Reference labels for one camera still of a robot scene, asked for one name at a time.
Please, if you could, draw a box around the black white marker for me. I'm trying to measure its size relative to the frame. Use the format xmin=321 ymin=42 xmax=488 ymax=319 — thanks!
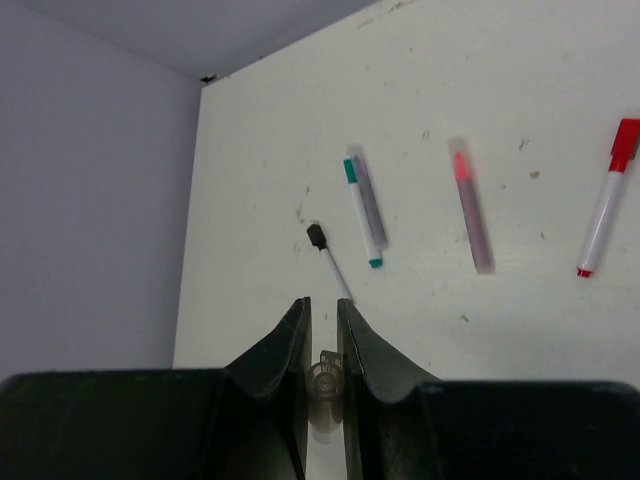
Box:
xmin=306 ymin=223 xmax=353 ymax=300

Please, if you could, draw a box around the clear pen cap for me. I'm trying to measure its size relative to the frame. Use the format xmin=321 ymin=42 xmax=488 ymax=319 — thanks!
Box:
xmin=305 ymin=350 xmax=345 ymax=444

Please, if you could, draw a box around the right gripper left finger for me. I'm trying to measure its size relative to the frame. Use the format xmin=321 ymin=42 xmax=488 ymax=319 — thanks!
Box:
xmin=1 ymin=298 xmax=311 ymax=479

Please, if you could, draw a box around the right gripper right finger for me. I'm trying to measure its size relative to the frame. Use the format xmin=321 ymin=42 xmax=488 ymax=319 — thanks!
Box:
xmin=337 ymin=299 xmax=639 ymax=479

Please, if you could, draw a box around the pink clear pen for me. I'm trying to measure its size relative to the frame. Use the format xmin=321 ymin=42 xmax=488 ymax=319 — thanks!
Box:
xmin=447 ymin=136 xmax=495 ymax=275

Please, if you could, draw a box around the teal white marker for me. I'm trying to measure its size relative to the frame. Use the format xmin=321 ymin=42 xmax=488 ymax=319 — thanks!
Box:
xmin=343 ymin=158 xmax=383 ymax=269

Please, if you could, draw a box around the red white marker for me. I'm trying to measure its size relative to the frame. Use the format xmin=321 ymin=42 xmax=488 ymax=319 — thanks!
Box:
xmin=576 ymin=118 xmax=639 ymax=278

